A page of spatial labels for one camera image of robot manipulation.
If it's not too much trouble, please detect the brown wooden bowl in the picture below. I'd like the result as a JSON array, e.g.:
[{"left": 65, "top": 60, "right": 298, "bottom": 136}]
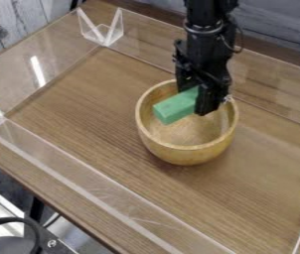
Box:
[{"left": 133, "top": 79, "right": 238, "bottom": 166}]

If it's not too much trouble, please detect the black table leg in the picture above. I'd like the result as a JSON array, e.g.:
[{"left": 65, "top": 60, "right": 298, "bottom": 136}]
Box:
[{"left": 29, "top": 197, "right": 45, "bottom": 222}]

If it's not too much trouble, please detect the black cable loop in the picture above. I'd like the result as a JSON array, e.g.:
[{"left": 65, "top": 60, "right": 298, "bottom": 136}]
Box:
[{"left": 0, "top": 217, "right": 44, "bottom": 254}]

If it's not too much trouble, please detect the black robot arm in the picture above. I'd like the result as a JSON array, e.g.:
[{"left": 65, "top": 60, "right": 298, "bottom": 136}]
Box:
[{"left": 174, "top": 0, "right": 242, "bottom": 116}]

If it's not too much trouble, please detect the green rectangular block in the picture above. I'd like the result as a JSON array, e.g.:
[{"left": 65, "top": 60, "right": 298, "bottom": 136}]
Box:
[{"left": 152, "top": 87, "right": 198, "bottom": 125}]

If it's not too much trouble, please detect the black metal base plate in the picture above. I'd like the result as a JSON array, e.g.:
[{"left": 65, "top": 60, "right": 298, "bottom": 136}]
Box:
[{"left": 0, "top": 224, "right": 79, "bottom": 254}]

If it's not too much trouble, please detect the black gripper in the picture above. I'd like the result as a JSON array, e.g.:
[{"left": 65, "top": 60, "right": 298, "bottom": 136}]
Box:
[{"left": 174, "top": 21, "right": 235, "bottom": 116}]

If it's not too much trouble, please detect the clear acrylic corner bracket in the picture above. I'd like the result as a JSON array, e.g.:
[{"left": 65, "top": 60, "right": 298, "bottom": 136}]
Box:
[{"left": 76, "top": 8, "right": 123, "bottom": 47}]

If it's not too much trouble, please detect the clear acrylic tray enclosure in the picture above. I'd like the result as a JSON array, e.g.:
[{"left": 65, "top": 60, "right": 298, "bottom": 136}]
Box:
[{"left": 0, "top": 0, "right": 300, "bottom": 254}]

